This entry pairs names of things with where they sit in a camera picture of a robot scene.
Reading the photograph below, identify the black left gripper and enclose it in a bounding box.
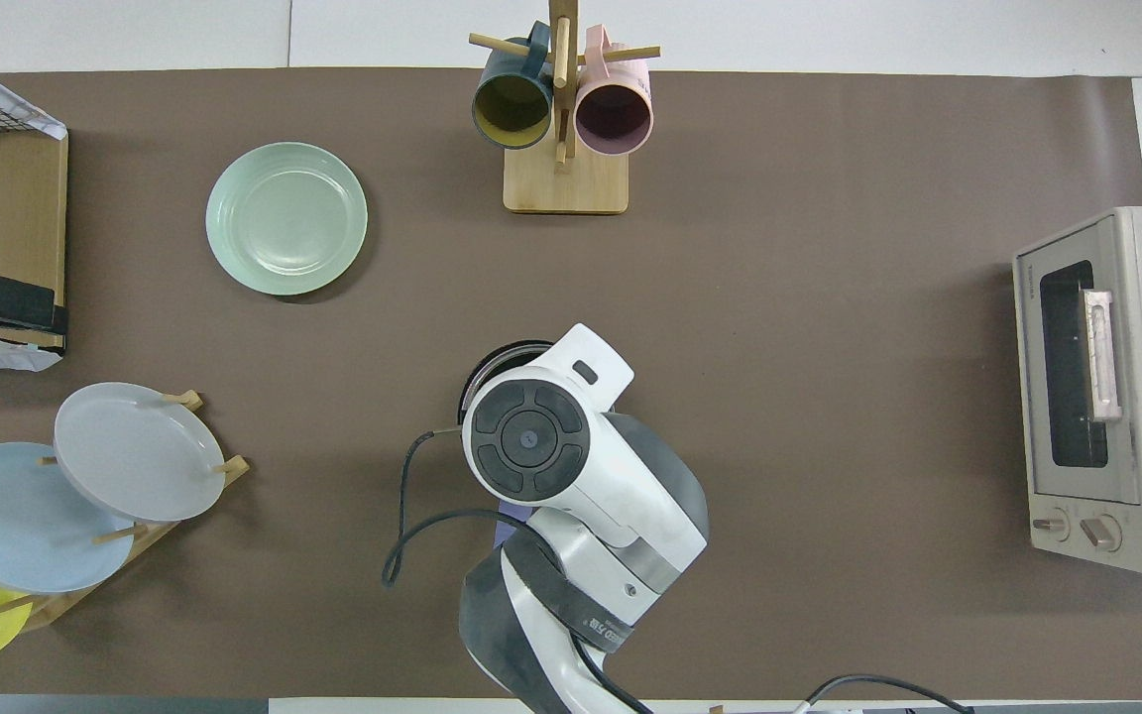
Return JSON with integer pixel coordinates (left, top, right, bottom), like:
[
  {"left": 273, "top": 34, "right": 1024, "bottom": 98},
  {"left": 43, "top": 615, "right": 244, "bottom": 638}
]
[{"left": 0, "top": 270, "right": 69, "bottom": 340}]

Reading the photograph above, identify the grey plate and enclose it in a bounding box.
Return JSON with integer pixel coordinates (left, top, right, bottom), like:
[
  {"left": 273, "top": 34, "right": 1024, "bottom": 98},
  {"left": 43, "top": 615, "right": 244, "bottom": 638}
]
[{"left": 54, "top": 382, "right": 226, "bottom": 524}]

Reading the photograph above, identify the light blue plate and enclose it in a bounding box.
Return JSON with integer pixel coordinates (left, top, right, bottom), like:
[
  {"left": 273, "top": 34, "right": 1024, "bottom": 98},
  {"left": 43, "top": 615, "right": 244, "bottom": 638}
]
[{"left": 0, "top": 441, "right": 136, "bottom": 595}]

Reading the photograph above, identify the wooden plate rack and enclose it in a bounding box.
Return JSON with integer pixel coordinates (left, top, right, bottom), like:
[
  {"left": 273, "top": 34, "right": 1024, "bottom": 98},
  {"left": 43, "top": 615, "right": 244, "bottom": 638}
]
[{"left": 0, "top": 390, "right": 251, "bottom": 634}]

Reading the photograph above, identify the green plate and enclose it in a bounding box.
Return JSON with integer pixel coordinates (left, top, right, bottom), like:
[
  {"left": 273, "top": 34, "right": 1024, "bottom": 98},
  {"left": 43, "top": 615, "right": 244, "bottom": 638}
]
[{"left": 205, "top": 142, "right": 370, "bottom": 297}]

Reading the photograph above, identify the dark wooden board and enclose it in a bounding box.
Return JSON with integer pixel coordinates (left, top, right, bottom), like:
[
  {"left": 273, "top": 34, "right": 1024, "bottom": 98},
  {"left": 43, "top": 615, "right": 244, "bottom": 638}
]
[{"left": 0, "top": 129, "right": 69, "bottom": 350}]

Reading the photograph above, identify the dark blue saucepan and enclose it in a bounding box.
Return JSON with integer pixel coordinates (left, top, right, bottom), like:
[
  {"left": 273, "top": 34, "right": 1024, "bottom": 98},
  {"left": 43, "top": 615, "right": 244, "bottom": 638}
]
[{"left": 457, "top": 340, "right": 557, "bottom": 548}]

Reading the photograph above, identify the dark teal mug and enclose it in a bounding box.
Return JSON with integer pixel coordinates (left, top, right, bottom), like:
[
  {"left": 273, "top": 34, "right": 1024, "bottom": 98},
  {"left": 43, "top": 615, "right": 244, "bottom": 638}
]
[{"left": 472, "top": 22, "right": 555, "bottom": 151}]

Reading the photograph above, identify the wooden mug rack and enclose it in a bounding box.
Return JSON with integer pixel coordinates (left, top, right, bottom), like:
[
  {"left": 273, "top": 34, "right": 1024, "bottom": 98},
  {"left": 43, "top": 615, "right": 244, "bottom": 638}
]
[{"left": 468, "top": 0, "right": 662, "bottom": 215}]

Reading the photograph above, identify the pink mug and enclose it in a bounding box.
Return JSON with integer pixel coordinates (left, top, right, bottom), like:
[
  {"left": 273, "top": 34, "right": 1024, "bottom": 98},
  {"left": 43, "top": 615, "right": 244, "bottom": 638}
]
[{"left": 574, "top": 25, "right": 654, "bottom": 157}]

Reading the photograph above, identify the brown table mat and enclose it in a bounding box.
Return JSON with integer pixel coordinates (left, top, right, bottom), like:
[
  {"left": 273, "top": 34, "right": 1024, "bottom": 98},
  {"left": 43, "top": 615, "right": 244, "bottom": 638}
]
[{"left": 0, "top": 67, "right": 1142, "bottom": 700}]

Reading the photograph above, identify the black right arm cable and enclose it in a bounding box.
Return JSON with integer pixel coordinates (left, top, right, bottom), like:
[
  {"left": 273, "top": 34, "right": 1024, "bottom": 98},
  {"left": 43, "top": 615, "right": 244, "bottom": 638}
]
[{"left": 382, "top": 426, "right": 973, "bottom": 714}]

